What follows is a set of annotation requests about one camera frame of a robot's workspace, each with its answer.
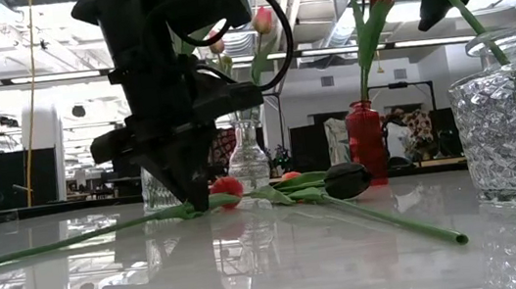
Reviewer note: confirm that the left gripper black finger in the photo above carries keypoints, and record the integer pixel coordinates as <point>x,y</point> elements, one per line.
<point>201,161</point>
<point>167,168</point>

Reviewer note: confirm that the clear ribbed glass jar vase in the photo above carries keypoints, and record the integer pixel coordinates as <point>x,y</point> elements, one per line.
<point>156,196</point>

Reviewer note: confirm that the clear bottle-shaped glass vase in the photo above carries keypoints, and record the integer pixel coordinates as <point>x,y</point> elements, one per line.
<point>247,158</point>

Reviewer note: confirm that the clear diamond-cut glass vase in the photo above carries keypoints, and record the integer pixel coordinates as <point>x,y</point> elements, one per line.
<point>513,133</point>

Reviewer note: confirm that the red ribbed glass vase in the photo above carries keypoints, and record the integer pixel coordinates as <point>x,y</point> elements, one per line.
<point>366,141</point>

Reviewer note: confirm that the dark patterned cloth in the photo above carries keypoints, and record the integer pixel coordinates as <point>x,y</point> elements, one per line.
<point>421,127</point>
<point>228,143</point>

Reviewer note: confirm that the small dark plant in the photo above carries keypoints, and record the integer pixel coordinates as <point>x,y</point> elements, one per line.
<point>283,158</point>

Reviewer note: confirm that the long ceiling light strip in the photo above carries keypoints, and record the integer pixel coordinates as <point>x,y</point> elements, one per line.
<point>57,77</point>

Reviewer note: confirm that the black partition panel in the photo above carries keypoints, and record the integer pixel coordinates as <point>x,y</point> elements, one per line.
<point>11,180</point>
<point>446,133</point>
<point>310,150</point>

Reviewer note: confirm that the white and teal cloth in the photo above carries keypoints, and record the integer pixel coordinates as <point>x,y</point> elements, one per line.
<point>336,140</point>

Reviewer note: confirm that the person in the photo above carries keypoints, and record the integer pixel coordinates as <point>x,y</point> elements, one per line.
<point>398,142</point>

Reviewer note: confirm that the black rack frame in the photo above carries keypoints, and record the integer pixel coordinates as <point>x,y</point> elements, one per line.
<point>398,85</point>

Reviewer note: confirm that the black metal table frame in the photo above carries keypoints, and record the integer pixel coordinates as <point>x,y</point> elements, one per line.
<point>25,213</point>

